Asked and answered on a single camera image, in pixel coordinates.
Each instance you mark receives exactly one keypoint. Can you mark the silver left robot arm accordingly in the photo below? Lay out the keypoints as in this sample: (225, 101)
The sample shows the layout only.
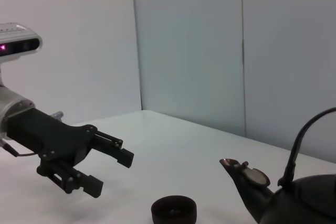
(13, 103)

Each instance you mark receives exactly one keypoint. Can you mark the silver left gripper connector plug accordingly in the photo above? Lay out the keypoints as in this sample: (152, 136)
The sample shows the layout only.
(57, 115)

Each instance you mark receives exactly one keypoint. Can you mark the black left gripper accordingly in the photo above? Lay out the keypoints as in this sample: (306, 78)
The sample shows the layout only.
(52, 137)

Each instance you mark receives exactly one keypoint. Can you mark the small dark round teacup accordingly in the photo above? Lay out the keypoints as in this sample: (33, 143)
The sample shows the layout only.
(173, 209)

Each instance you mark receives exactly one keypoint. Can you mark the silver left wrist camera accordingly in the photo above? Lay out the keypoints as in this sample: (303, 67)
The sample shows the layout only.
(18, 43)

